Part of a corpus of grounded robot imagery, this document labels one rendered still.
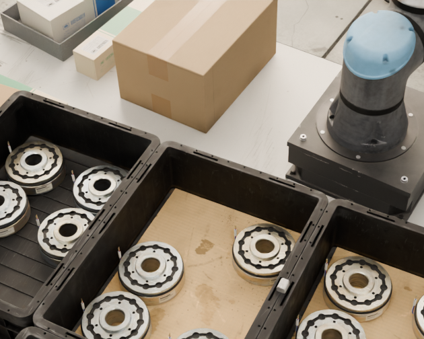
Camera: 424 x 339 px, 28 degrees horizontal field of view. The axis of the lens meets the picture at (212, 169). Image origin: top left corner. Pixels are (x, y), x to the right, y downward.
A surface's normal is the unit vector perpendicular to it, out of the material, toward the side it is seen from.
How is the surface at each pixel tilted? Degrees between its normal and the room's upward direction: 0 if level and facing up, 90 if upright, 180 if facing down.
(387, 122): 74
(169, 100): 90
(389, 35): 9
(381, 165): 2
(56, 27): 90
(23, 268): 0
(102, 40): 0
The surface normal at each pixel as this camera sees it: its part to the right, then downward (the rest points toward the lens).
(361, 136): -0.31, 0.50
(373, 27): -0.12, -0.57
